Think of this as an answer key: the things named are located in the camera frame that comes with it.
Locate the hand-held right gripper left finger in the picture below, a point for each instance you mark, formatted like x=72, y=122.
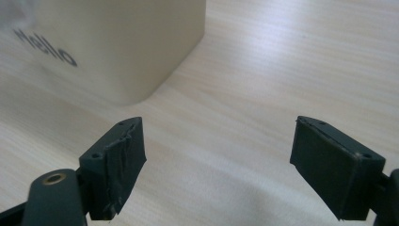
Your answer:
x=109, y=169

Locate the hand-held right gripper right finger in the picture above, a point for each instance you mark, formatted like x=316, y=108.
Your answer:
x=335, y=169

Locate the cream square bin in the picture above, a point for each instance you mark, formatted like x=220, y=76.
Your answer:
x=125, y=47

